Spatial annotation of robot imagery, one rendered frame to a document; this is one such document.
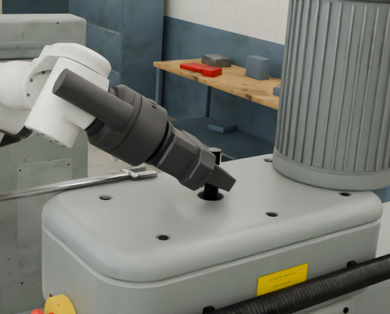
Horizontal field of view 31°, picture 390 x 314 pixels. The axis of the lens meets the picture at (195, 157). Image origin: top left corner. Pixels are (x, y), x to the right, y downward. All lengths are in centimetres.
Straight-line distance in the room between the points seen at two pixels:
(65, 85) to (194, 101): 746
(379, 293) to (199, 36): 706
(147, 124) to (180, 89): 758
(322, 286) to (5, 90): 52
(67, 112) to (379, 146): 46
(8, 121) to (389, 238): 66
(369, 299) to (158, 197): 39
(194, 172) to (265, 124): 641
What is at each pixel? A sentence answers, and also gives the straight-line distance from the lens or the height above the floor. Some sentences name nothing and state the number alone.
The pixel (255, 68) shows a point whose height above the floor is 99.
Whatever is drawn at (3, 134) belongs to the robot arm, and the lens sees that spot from 116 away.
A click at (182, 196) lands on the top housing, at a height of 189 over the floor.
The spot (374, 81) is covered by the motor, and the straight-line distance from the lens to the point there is 104.
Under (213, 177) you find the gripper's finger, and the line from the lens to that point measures 97.
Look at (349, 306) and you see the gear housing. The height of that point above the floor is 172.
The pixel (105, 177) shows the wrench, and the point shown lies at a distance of 103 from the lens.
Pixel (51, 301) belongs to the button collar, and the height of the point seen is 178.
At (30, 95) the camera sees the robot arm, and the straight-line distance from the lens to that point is 97.
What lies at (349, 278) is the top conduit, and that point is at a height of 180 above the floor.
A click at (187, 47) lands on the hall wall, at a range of 831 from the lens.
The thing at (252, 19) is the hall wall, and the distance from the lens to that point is 739.
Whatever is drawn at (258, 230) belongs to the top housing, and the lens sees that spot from 91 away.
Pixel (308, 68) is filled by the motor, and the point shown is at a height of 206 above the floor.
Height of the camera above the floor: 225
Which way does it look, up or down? 18 degrees down
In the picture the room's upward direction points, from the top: 4 degrees clockwise
